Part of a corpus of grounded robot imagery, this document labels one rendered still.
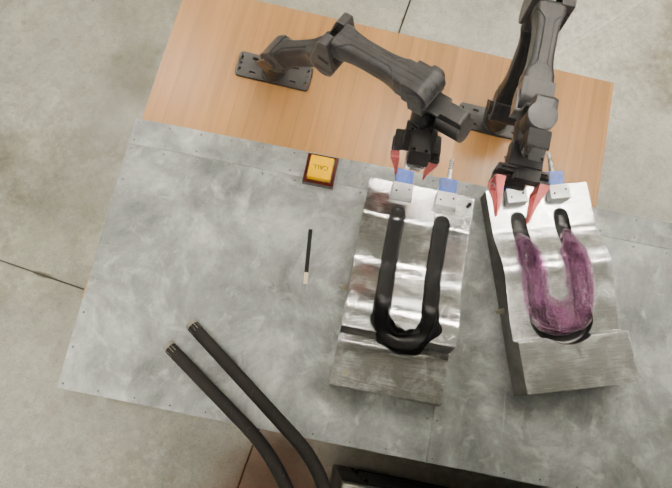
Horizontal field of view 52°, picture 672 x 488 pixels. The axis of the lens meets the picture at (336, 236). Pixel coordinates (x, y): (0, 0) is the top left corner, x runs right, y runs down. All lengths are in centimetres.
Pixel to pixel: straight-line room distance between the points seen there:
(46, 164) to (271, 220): 128
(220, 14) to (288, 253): 70
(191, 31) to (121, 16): 106
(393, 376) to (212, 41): 100
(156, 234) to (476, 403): 88
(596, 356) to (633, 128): 146
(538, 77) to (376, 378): 75
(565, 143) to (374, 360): 78
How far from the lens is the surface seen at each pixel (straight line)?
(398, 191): 167
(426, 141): 145
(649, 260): 193
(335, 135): 184
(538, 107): 139
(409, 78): 141
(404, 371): 165
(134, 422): 256
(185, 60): 196
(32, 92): 297
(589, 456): 181
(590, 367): 170
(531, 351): 166
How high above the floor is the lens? 249
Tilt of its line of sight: 75 degrees down
